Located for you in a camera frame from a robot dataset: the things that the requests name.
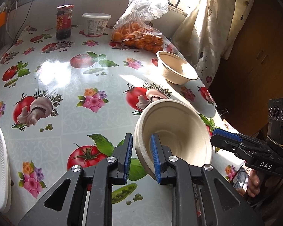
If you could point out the white plastic tub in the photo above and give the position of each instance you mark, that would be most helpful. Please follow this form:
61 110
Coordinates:
95 23

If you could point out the right hand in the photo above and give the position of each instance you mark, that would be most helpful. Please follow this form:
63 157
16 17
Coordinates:
253 185

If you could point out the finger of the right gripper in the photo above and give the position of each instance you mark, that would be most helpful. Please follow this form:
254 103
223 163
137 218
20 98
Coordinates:
226 140

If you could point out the floral vegetable tablecloth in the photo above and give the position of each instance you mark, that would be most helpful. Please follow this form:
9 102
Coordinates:
69 102

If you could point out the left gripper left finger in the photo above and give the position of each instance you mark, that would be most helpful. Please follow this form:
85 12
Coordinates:
83 194

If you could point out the beige paper bowl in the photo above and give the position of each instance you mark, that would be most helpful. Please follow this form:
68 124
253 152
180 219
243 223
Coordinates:
179 127
175 69

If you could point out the plastic bag of oranges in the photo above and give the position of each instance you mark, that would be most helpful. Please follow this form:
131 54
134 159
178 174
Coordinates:
132 28

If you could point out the cream patterned curtain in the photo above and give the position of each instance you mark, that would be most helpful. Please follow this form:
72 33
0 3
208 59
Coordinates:
208 33

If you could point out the dark sauce jar red label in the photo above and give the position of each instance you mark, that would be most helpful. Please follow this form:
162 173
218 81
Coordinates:
64 17

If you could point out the black camera box right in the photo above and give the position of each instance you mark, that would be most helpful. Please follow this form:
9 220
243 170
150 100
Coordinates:
275 120

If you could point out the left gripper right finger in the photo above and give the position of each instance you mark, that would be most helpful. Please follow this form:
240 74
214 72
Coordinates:
201 195

